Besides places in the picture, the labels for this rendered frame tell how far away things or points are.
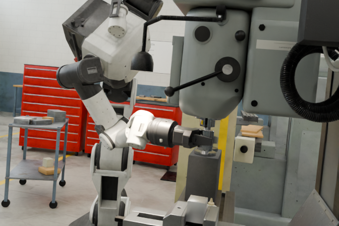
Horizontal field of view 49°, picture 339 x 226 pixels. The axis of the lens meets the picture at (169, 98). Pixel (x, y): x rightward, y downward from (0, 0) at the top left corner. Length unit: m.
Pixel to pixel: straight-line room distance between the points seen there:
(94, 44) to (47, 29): 10.22
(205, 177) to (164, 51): 8.99
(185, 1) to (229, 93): 0.29
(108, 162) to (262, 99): 0.98
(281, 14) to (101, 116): 0.77
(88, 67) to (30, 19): 10.61
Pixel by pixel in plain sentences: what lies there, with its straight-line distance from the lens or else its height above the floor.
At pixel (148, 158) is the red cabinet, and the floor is 0.15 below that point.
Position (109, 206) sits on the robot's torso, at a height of 0.75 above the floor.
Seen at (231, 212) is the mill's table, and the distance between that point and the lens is 1.50.
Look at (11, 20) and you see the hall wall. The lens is 12.32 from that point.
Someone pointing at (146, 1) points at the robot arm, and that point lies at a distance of 1.62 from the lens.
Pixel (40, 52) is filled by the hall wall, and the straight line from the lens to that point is 11.72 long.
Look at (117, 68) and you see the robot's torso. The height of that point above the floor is 1.44.
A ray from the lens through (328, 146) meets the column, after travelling 1.26.
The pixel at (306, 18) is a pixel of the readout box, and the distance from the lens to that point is 0.81.
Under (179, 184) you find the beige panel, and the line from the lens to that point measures 3.01.
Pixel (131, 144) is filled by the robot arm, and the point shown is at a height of 1.19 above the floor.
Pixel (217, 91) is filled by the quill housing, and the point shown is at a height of 1.39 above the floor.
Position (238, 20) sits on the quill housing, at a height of 1.59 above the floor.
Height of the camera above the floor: 1.41
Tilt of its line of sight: 3 degrees down
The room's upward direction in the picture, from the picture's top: 5 degrees clockwise
